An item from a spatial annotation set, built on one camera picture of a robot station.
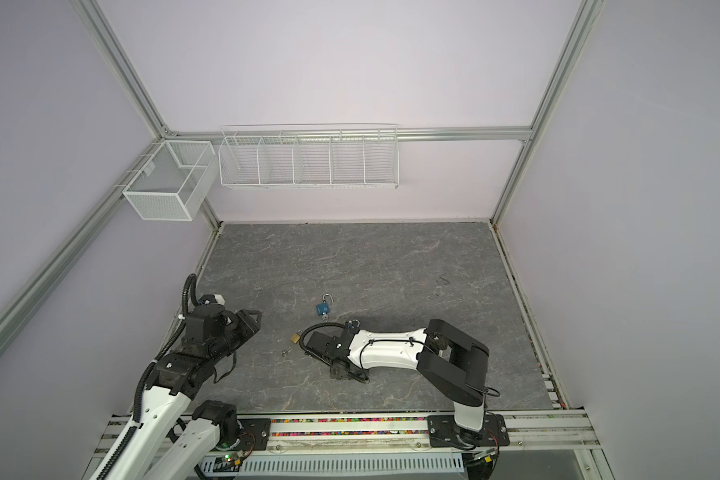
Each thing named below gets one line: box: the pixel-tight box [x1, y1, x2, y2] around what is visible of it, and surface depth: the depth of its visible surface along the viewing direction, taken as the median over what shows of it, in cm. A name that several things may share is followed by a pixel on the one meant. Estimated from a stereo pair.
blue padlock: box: [316, 293, 333, 316], surface depth 98 cm
